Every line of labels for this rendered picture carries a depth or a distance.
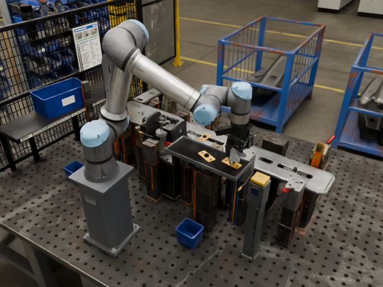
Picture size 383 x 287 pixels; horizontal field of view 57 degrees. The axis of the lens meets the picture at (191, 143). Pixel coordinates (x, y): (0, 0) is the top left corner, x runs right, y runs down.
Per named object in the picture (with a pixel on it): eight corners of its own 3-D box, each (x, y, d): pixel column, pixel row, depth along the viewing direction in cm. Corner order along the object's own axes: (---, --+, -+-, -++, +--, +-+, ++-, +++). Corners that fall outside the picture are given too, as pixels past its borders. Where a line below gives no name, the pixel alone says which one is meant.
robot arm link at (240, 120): (226, 111, 137) (239, 104, 142) (225, 122, 139) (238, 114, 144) (242, 118, 133) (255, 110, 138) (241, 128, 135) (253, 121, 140)
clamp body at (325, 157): (322, 197, 204) (336, 144, 184) (313, 212, 194) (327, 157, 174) (304, 189, 209) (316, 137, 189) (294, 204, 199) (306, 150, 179)
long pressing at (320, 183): (338, 173, 175) (339, 171, 174) (324, 199, 159) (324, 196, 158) (131, 100, 241) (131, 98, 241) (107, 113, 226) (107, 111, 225)
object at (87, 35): (104, 64, 255) (98, 19, 238) (79, 73, 240) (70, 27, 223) (102, 63, 256) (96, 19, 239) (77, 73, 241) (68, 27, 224)
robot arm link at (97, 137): (78, 159, 149) (72, 131, 141) (94, 142, 160) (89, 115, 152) (104, 164, 146) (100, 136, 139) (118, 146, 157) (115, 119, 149)
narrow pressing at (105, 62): (120, 99, 240) (114, 50, 221) (108, 106, 232) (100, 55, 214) (119, 99, 240) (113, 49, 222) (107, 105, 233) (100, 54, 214)
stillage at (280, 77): (255, 84, 504) (262, 15, 452) (311, 97, 469) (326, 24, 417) (214, 119, 419) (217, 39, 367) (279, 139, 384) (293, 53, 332)
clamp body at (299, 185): (297, 237, 178) (310, 181, 158) (288, 251, 171) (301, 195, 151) (279, 229, 183) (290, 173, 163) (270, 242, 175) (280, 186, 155)
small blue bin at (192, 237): (204, 238, 177) (204, 226, 172) (192, 251, 171) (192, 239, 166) (186, 229, 183) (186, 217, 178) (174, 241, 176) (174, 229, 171)
